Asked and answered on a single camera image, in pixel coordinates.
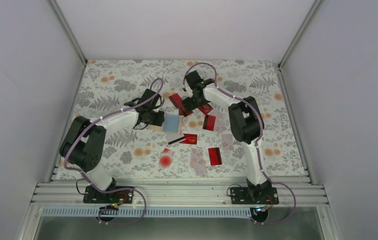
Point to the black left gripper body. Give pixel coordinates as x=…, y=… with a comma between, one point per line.
x=153, y=120

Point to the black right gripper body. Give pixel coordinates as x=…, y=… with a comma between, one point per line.
x=197, y=102

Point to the beige leather card holder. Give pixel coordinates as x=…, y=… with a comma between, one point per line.
x=172, y=124

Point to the red magnetic stripe card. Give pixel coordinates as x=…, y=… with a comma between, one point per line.
x=209, y=122

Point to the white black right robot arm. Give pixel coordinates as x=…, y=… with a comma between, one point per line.
x=246, y=124

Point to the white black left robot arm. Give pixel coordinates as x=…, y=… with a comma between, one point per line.
x=84, y=142

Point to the red VIP card upper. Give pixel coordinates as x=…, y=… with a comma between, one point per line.
x=205, y=109

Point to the red vip card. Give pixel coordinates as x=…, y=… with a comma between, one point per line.
x=205, y=109
x=189, y=138

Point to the red card top left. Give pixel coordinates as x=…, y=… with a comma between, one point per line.
x=176, y=100

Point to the white card black stripe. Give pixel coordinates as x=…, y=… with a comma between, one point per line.
x=174, y=138

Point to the white floral card upper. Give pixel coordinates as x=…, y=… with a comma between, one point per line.
x=219, y=125

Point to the white floral card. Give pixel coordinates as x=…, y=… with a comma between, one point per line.
x=197, y=162
x=227, y=142
x=219, y=125

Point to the red VIP card centre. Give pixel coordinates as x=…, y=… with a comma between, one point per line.
x=189, y=138

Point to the white card red circle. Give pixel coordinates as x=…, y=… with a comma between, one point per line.
x=166, y=158

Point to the white floral card right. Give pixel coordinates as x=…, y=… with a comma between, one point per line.
x=227, y=142

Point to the red stripe card lower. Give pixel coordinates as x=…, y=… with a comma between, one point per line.
x=215, y=156

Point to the white floral card lower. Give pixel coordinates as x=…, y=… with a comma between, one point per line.
x=197, y=162

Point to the floral patterned table mat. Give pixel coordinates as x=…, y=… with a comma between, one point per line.
x=143, y=152

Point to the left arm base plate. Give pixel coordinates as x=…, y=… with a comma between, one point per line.
x=125, y=195

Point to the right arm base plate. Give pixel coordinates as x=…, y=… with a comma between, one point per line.
x=243, y=196

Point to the aluminium rail frame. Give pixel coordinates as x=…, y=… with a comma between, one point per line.
x=177, y=193

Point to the grey slotted cable duct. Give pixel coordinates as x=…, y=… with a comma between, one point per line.
x=149, y=212

